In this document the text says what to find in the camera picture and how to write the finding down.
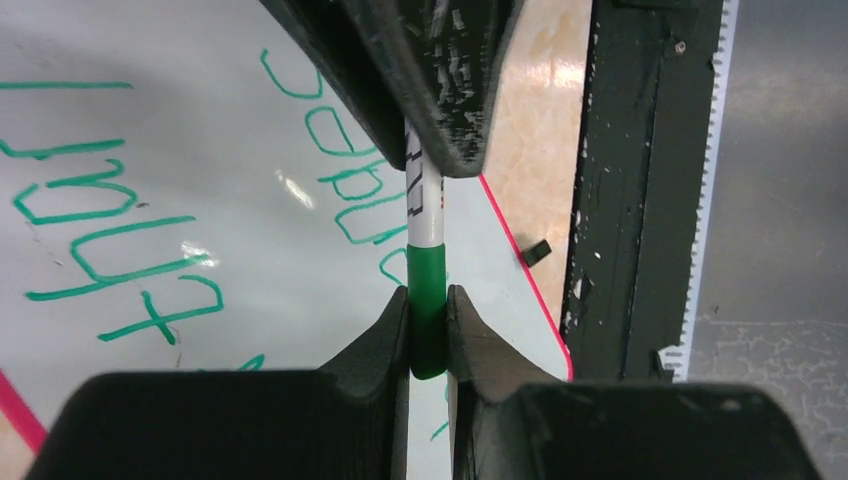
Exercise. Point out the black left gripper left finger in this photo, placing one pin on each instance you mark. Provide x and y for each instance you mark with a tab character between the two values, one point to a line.
347	419

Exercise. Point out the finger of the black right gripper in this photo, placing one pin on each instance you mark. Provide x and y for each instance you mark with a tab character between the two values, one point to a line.
326	32
439	63

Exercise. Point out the pink framed whiteboard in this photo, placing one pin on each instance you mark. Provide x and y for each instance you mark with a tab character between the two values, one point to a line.
180	190

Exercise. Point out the green marker cap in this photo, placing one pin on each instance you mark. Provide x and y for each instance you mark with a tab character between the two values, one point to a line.
427	298

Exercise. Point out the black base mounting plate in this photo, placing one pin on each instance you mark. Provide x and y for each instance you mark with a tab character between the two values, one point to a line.
641	157

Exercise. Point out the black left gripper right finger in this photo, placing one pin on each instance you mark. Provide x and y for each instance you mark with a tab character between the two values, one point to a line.
513	420

